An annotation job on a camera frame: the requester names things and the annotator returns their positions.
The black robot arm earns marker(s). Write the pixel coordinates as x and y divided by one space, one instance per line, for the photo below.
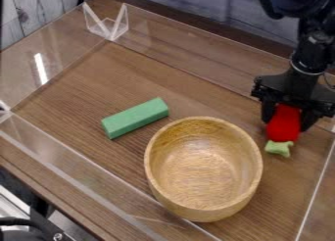
314 56

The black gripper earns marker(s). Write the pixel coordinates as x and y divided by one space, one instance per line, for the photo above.
298 90

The black clamp mount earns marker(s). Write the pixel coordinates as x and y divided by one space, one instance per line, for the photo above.
27 225

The green rectangular block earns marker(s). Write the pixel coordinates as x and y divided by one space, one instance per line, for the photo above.
134 118

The wooden oval bowl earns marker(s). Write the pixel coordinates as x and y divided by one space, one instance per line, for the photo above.
203 166

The red plush fruit green stem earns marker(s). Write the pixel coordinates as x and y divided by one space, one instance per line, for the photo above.
283 130

